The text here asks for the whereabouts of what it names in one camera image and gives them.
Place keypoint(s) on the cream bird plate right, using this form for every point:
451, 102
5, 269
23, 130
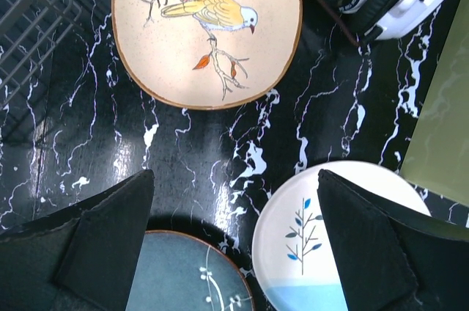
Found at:
206, 54

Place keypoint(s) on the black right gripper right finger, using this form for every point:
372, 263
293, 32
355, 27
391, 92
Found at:
388, 256

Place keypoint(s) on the green storage box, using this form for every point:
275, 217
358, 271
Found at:
437, 157

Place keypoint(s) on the teal glazed plate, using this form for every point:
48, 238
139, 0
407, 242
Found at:
176, 271

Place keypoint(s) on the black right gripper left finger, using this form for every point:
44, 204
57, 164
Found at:
82, 257

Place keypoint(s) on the white plate blue band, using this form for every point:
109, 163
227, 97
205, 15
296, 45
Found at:
291, 254

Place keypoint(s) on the dark wire dish rack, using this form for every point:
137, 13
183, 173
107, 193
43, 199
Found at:
31, 30

